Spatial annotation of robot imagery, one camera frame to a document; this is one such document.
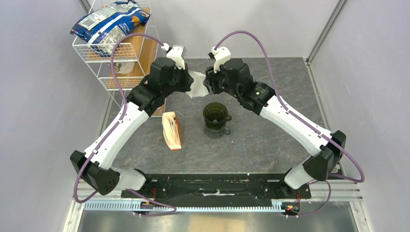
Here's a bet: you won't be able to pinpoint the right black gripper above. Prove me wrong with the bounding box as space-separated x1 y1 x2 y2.
203 60 241 99

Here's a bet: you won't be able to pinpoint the white paper coffee filter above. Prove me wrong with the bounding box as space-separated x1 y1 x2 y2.
185 71 209 98

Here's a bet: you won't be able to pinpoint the dark green coffee dripper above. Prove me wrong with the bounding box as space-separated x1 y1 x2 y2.
203 102 232 130

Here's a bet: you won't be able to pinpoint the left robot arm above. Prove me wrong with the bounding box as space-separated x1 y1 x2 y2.
70 57 193 198

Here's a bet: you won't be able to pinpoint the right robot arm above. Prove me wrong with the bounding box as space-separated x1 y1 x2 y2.
204 58 346 198

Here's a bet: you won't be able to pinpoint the clear glass coffee server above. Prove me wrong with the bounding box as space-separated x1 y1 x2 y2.
204 126 231 138

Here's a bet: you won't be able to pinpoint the blue snack bag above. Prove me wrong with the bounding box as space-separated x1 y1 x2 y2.
70 0 150 57

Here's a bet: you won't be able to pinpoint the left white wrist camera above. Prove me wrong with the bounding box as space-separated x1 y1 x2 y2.
161 43 186 70

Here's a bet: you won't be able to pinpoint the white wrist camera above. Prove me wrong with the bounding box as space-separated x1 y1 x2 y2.
161 43 186 70
208 46 231 73

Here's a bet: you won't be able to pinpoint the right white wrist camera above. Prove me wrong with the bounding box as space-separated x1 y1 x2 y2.
208 46 231 73

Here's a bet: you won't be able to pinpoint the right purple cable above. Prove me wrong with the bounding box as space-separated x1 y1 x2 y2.
213 30 366 219

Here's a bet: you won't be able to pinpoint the purple cable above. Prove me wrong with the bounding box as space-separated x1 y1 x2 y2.
213 30 366 219
73 33 177 218

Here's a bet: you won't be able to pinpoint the white wire wooden shelf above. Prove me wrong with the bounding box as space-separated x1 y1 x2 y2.
72 0 170 117

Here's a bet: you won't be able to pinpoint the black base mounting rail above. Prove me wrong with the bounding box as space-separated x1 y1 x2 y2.
93 173 321 209

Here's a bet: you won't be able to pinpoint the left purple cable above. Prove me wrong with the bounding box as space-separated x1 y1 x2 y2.
73 33 177 218

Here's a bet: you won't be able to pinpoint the white cable duct strip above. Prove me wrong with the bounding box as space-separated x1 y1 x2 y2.
84 199 297 213

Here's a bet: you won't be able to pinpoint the aluminium corner frame post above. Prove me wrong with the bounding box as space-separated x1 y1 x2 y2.
306 0 348 65

